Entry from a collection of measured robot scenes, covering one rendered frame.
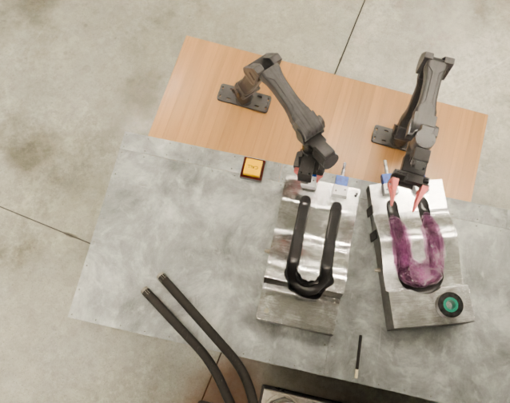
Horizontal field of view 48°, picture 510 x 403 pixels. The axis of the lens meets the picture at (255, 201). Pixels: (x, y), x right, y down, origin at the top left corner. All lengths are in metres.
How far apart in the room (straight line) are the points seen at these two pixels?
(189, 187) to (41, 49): 1.63
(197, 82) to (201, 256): 0.68
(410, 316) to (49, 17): 2.56
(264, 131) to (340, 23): 1.35
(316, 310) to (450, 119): 0.89
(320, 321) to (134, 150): 0.91
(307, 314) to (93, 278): 0.74
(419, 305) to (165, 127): 1.10
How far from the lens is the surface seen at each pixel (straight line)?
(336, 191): 1.95
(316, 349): 1.97
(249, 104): 2.18
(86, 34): 3.43
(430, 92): 1.80
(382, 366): 2.00
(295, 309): 1.92
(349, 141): 2.15
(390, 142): 2.17
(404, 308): 1.92
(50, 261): 2.99
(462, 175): 2.21
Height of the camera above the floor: 2.76
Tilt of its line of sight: 73 degrees down
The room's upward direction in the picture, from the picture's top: 1 degrees counter-clockwise
